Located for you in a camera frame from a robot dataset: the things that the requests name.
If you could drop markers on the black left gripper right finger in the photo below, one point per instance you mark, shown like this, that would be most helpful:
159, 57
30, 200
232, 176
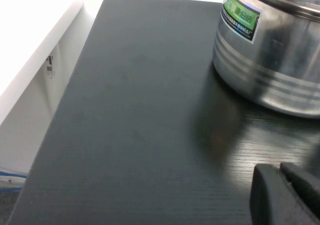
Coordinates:
305, 180

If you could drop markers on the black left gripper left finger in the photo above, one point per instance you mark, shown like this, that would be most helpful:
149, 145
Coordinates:
272, 200

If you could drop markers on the white desk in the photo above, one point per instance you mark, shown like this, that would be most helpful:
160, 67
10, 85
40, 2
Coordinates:
32, 60

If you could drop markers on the small metal bracket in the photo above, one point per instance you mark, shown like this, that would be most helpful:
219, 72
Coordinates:
50, 66

